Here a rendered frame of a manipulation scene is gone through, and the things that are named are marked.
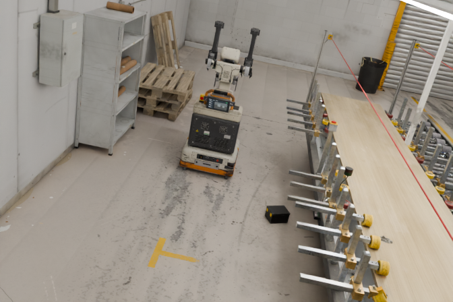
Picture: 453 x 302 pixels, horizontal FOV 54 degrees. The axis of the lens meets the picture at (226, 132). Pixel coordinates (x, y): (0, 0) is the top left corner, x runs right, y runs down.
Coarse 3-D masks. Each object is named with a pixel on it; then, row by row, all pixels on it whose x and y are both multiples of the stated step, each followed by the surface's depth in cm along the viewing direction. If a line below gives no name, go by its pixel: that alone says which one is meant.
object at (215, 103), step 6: (204, 96) 489; (210, 96) 481; (210, 102) 486; (216, 102) 484; (222, 102) 483; (228, 102) 481; (234, 102) 488; (210, 108) 492; (216, 108) 490; (222, 108) 488; (228, 108) 487
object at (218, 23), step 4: (216, 24) 521; (220, 24) 520; (216, 28) 522; (216, 32) 523; (216, 36) 523; (216, 40) 525; (216, 44) 526; (212, 48) 526; (216, 52) 528; (208, 56) 528; (216, 56) 528
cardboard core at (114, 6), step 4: (108, 4) 507; (112, 4) 507; (116, 4) 507; (120, 4) 508; (108, 8) 511; (112, 8) 509; (116, 8) 508; (120, 8) 507; (124, 8) 507; (128, 8) 506; (132, 8) 506; (128, 12) 509; (132, 12) 509
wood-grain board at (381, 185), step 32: (352, 128) 484; (384, 128) 504; (352, 160) 403; (384, 160) 416; (416, 160) 431; (352, 192) 346; (384, 192) 356; (416, 192) 366; (384, 224) 310; (416, 224) 318; (448, 224) 326; (384, 256) 275; (416, 256) 281; (448, 256) 288; (384, 288) 247; (416, 288) 252; (448, 288) 257
